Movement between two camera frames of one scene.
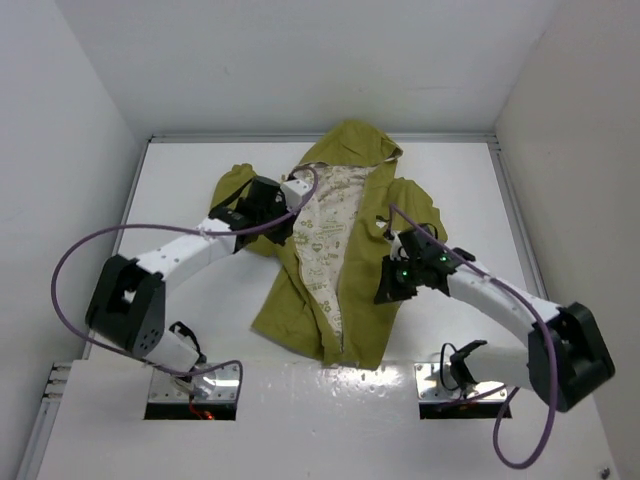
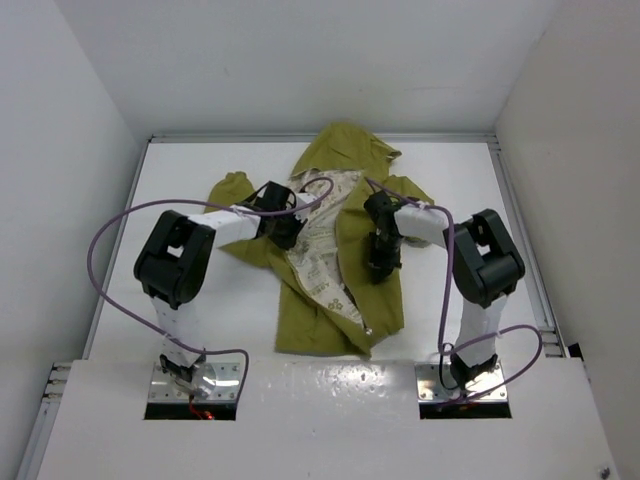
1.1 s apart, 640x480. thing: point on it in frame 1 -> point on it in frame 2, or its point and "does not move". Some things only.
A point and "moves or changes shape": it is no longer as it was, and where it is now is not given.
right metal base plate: x=429 y=388 does not move
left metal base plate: x=219 y=385 does not move
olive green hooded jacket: x=320 y=294 moves or changes shape
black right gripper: x=388 y=291 -> x=382 y=267
